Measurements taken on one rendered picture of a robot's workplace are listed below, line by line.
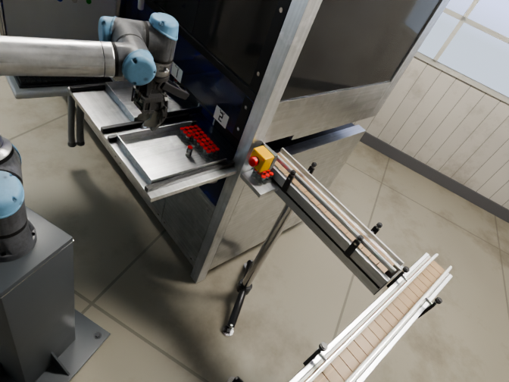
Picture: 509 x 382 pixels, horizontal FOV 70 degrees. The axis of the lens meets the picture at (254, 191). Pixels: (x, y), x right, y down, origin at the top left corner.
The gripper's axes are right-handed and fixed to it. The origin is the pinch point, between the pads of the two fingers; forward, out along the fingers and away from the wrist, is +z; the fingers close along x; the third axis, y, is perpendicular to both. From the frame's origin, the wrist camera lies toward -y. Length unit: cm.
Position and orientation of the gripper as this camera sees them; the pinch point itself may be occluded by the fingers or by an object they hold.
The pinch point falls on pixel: (154, 126)
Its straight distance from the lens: 123.6
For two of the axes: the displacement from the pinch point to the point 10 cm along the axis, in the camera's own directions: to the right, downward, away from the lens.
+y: -7.2, 2.8, -6.4
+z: -3.2, 6.9, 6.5
